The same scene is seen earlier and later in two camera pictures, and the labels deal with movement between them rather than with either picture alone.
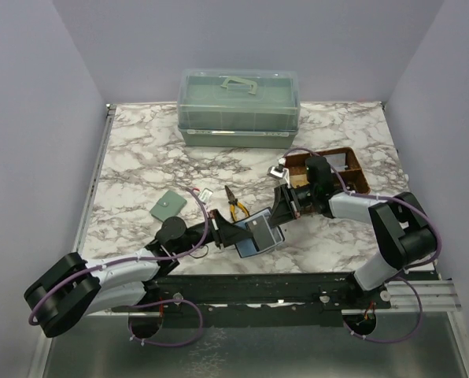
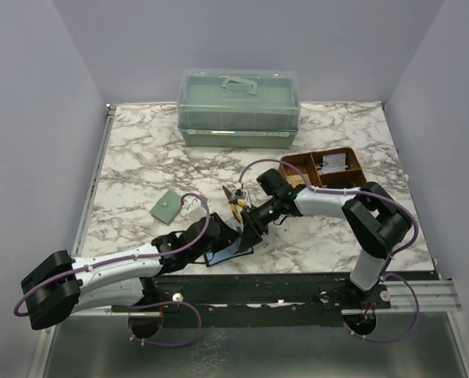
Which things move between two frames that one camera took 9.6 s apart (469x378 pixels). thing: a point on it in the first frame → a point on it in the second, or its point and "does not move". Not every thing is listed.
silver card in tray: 337,161 does not move
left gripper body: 216,233 does not move
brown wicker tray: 354,180 does not move
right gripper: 287,206 → 254,227
